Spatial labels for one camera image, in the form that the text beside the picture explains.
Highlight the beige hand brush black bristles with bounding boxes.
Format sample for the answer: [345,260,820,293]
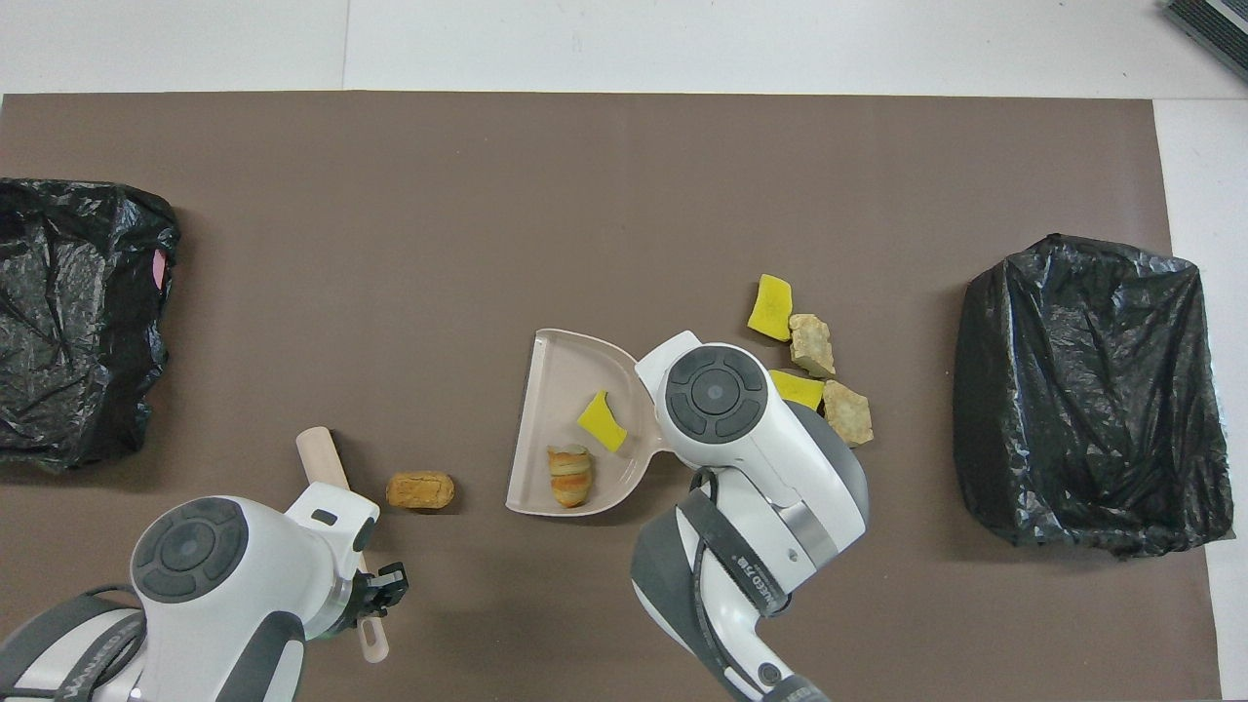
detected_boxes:
[295,426,391,664]

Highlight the striped croissant toy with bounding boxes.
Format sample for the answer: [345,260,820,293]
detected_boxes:
[546,445,595,509]

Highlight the beige sponge chunk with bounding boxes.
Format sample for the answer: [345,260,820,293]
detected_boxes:
[788,313,838,379]
[821,379,875,448]

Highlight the brown bread roll toy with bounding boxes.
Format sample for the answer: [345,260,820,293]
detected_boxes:
[385,471,456,510]

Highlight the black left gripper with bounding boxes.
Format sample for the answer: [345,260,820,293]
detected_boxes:
[346,563,410,625]

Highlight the black bag lined bin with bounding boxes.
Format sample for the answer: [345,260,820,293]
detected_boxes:
[953,233,1236,560]

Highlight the brown paper table mat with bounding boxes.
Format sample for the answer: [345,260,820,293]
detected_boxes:
[0,91,1223,702]

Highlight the yellow sponge piece green edge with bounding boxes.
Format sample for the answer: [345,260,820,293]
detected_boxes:
[576,391,629,453]

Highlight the black bag bin pink spot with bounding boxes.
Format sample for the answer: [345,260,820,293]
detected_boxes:
[0,177,182,471]

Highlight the beige plastic dustpan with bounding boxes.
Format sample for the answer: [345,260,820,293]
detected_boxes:
[505,329,676,518]

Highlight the grey ribbed device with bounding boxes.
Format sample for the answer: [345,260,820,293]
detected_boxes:
[1160,0,1248,84]

